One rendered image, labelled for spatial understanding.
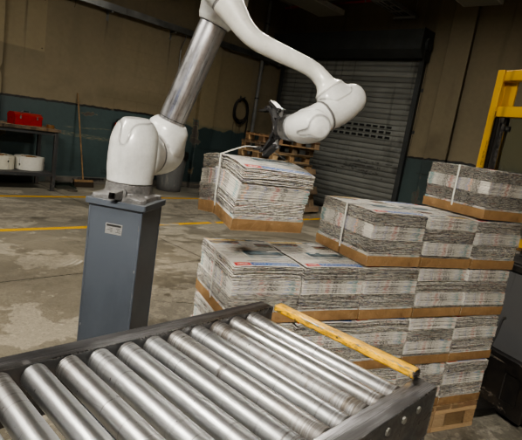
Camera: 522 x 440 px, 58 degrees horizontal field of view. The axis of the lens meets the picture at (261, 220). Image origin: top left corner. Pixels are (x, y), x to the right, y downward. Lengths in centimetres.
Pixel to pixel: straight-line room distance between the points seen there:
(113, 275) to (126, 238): 14
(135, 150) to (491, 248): 165
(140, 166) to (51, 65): 676
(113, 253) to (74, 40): 700
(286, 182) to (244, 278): 37
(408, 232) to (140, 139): 113
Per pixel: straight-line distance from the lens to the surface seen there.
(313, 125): 144
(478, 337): 257
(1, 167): 744
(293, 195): 168
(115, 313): 171
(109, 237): 164
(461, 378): 262
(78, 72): 848
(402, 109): 929
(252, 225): 164
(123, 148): 160
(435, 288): 225
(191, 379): 101
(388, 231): 197
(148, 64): 911
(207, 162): 188
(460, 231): 225
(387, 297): 207
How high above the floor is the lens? 128
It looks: 10 degrees down
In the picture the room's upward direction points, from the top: 9 degrees clockwise
